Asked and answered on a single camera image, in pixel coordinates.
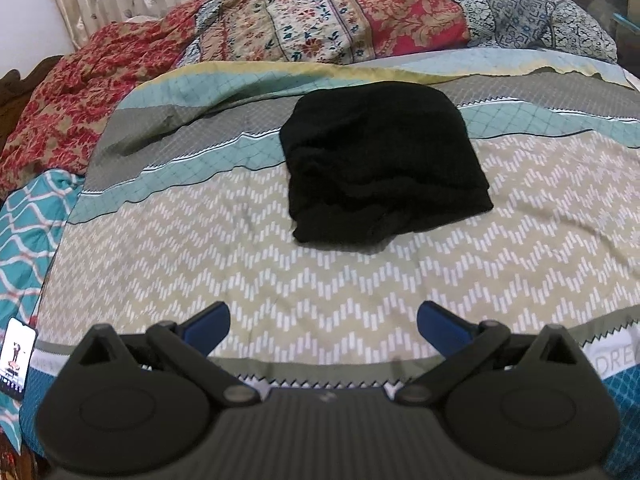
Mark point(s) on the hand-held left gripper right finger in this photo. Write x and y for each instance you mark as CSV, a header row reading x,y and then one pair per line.
x,y
440,322

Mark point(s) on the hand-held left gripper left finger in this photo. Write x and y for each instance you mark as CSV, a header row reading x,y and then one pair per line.
x,y
210,317

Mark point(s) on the black pants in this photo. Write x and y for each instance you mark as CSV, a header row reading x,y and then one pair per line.
x,y
380,160

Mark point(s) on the zigzag patterned bedspread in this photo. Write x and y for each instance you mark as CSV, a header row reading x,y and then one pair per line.
x,y
250,240

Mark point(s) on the black smartphone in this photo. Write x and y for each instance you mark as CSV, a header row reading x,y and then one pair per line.
x,y
17,355

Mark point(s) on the teal wavy print sheet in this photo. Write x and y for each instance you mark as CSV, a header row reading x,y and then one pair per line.
x,y
30,225

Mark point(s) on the carved wooden headboard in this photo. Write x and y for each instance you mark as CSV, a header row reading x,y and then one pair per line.
x,y
15,90

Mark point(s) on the floral patchwork quilt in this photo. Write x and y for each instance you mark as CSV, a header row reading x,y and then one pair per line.
x,y
350,20

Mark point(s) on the storage box with teal lid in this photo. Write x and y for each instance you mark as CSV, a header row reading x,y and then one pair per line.
x,y
627,30

